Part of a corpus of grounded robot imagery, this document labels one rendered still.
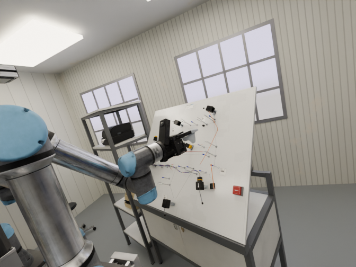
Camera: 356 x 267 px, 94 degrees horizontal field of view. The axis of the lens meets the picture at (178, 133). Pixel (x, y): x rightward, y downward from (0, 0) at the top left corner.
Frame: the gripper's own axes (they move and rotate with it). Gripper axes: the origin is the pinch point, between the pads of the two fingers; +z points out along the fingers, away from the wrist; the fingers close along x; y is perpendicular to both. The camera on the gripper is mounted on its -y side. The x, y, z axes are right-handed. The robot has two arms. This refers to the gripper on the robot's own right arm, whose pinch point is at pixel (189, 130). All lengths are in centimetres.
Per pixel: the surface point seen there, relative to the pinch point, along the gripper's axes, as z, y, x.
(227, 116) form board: 59, 4, -15
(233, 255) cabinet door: 15, 86, -15
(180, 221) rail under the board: 8, 67, -50
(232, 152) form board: 43, 28, -10
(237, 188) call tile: 26, 45, -4
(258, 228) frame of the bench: 34, 78, -4
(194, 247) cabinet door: 13, 93, -51
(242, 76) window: 195, -34, -55
